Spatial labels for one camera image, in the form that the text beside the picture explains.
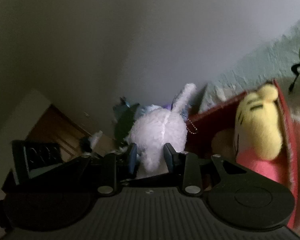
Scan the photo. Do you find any white fluffy plush toy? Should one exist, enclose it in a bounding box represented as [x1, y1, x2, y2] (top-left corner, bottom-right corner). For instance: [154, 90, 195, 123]
[128, 83, 196, 178]

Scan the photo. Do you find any dark green plastic object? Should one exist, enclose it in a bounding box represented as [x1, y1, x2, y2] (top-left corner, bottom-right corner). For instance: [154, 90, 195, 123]
[113, 97, 140, 148]

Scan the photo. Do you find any red cardboard box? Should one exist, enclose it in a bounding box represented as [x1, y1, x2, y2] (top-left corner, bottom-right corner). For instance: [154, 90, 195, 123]
[186, 80, 300, 235]

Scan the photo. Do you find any purple white packet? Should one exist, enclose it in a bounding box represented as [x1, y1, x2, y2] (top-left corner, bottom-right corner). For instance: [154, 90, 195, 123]
[164, 103, 173, 110]

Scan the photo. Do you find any pale green bed sheet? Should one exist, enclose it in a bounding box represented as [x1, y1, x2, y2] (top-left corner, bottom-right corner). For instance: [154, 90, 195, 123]
[199, 20, 300, 113]

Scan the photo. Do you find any yellow tiger plush toy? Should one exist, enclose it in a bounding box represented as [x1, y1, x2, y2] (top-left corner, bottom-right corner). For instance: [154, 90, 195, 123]
[234, 83, 283, 161]

